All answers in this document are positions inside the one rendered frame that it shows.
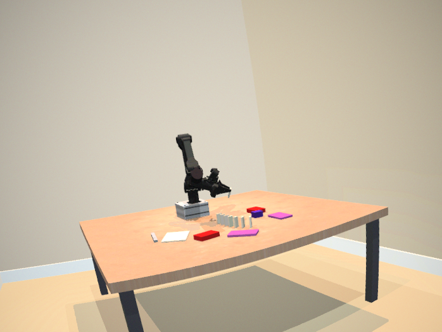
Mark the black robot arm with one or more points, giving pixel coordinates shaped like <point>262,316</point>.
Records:
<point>194,173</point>

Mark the pink flat rectangular block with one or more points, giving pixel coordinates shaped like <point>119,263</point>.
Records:
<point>279,215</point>

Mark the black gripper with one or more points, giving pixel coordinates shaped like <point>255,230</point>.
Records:
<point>216,188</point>

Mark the purple cube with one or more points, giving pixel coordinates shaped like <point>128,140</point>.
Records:
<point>257,213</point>

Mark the pink flat rectangular slab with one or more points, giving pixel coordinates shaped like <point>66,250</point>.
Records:
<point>243,233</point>

